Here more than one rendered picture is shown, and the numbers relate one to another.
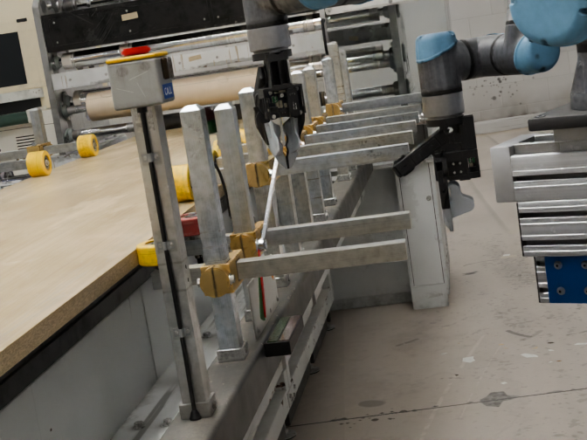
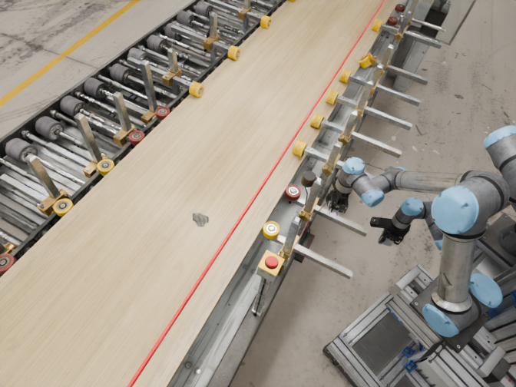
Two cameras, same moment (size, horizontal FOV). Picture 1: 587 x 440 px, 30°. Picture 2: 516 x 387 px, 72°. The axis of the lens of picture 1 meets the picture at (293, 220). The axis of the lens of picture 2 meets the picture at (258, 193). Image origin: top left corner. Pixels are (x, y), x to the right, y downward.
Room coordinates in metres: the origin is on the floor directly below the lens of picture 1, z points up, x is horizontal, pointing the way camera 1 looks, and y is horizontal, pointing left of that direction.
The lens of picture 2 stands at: (1.00, 0.16, 2.33)
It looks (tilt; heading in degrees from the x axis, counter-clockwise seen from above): 54 degrees down; 11
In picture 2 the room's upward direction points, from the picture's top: 9 degrees clockwise
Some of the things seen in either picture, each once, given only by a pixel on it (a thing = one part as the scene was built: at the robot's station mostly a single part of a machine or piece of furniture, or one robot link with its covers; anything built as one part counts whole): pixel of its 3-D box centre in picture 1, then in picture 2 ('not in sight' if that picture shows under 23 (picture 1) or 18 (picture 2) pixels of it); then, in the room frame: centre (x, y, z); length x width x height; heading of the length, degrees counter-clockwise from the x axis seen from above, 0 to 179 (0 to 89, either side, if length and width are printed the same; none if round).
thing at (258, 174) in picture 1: (262, 171); (330, 163); (2.30, 0.05, 0.95); 0.13 x 0.06 x 0.05; 170
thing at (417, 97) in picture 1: (352, 106); (408, 34); (3.79, -0.26, 0.95); 0.50 x 0.04 x 0.04; 80
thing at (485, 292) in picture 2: not in sight; (475, 295); (1.66, -0.52, 1.21); 0.13 x 0.12 x 0.14; 137
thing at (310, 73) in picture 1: (320, 146); (378, 77); (3.26, -0.11, 0.88); 0.03 x 0.03 x 0.48; 80
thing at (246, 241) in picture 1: (247, 241); (308, 208); (2.05, 0.09, 0.85); 0.13 x 0.06 x 0.05; 170
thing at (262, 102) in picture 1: (277, 85); (339, 196); (1.96, -0.01, 1.13); 0.09 x 0.08 x 0.12; 11
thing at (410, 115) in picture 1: (329, 128); (381, 88); (3.05, -0.14, 0.95); 0.50 x 0.04 x 0.04; 80
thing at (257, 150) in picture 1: (265, 201); (326, 173); (2.28, 0.05, 0.89); 0.03 x 0.03 x 0.48; 80
